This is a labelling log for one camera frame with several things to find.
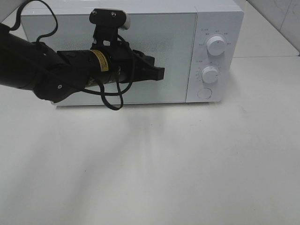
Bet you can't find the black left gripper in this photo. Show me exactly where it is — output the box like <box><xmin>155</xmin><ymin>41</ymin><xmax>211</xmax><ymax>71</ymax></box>
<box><xmin>89</xmin><ymin>8</ymin><xmax>165</xmax><ymax>84</ymax></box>

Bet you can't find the white timer knob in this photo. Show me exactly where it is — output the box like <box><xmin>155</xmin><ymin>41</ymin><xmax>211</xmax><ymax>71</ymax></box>
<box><xmin>201</xmin><ymin>66</ymin><xmax>219</xmax><ymax>84</ymax></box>

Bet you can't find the round door release button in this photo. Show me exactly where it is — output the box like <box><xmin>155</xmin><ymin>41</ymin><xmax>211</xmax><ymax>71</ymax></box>
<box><xmin>197</xmin><ymin>88</ymin><xmax>212</xmax><ymax>100</ymax></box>

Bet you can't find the white microwave door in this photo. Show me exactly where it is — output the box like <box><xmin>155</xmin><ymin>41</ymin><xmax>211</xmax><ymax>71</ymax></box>
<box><xmin>22</xmin><ymin>13</ymin><xmax>196</xmax><ymax>104</ymax></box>

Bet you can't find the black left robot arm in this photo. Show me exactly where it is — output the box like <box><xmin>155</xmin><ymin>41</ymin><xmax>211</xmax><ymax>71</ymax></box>
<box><xmin>0</xmin><ymin>8</ymin><xmax>165</xmax><ymax>105</ymax></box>

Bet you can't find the upper white power knob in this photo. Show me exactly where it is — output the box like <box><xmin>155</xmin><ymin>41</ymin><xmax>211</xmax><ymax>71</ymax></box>
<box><xmin>205</xmin><ymin>34</ymin><xmax>226</xmax><ymax>56</ymax></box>

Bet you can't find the white microwave oven body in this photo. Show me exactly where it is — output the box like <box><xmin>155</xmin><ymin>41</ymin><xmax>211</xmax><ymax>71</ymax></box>
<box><xmin>18</xmin><ymin>0</ymin><xmax>245</xmax><ymax>106</ymax></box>

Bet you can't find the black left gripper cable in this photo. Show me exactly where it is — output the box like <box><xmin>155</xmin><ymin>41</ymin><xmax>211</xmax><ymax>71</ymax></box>
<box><xmin>9</xmin><ymin>0</ymin><xmax>138</xmax><ymax>111</ymax></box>

